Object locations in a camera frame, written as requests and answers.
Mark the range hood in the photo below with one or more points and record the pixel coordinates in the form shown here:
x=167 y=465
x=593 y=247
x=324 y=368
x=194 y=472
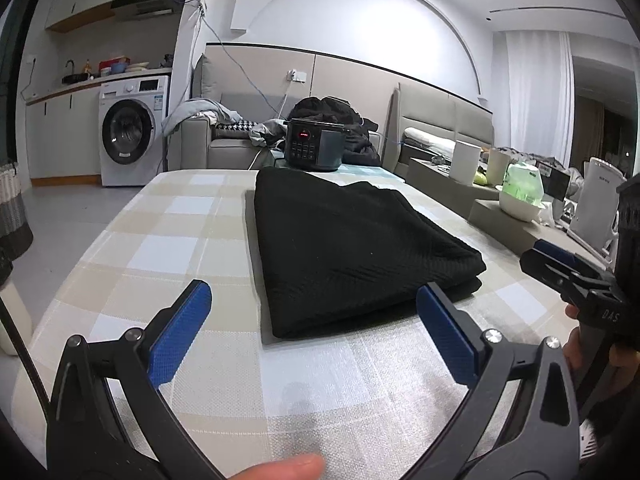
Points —
x=145 y=5

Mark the pale cup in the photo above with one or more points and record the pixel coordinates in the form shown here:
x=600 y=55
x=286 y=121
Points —
x=497 y=170

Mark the dark rice cooker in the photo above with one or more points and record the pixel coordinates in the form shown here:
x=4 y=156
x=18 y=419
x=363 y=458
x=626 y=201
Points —
x=315 y=145

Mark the person's right hand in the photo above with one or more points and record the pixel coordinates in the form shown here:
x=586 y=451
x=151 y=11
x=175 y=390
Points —
x=574 y=355

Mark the white standing appliance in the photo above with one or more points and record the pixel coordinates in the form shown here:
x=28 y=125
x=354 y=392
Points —
x=595 y=205

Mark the person's dark clothing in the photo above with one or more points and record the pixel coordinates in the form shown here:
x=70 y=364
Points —
x=607 y=440

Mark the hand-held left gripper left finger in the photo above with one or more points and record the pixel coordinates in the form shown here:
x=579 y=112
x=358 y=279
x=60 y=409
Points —
x=180 y=332

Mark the kitchen counter cabinet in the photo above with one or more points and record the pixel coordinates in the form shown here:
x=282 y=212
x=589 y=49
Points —
x=65 y=135

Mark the grey sofa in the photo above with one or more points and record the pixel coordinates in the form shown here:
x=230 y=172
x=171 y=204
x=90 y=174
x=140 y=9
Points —
x=225 y=152

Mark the grey clothes pile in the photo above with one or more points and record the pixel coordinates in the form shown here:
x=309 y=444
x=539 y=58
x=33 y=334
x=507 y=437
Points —
x=195 y=112

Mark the person's left hand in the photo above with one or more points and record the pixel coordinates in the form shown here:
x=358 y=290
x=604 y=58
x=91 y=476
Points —
x=285 y=467

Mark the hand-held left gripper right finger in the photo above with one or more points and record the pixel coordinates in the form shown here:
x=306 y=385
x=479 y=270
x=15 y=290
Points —
x=447 y=337

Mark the white washing machine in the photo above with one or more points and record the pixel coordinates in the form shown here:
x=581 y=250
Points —
x=132 y=130

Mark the grey bedside bench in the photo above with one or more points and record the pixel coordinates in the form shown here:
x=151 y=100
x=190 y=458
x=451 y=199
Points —
x=500 y=220

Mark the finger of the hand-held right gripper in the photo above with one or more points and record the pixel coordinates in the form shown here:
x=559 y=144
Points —
x=560 y=255
x=550 y=275

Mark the green humidifier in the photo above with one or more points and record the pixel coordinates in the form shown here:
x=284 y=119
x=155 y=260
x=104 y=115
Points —
x=520 y=192

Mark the houndstooth cushion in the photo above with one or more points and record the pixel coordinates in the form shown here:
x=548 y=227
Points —
x=235 y=127

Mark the beige trash bin black bag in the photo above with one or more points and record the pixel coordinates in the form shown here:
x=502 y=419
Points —
x=10 y=320

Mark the black faucet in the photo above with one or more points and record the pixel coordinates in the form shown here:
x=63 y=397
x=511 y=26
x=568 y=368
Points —
x=70 y=67

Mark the beige checked tablecloth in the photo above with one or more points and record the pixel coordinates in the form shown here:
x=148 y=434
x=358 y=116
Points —
x=165 y=255

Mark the white wall socket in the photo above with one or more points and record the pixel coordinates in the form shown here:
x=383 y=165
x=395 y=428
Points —
x=297 y=76

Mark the white cylindrical container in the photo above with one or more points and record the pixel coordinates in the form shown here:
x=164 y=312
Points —
x=464 y=162

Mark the grey woven basket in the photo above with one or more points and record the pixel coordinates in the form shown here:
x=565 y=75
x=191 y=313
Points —
x=12 y=210

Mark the grey upholstered bed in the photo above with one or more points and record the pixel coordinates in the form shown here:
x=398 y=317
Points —
x=435 y=110

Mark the black knit cloth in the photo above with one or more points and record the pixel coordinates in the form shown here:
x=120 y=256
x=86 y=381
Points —
x=360 y=255

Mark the white curtain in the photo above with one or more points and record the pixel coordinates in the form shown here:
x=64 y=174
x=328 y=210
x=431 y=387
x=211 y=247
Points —
x=535 y=90

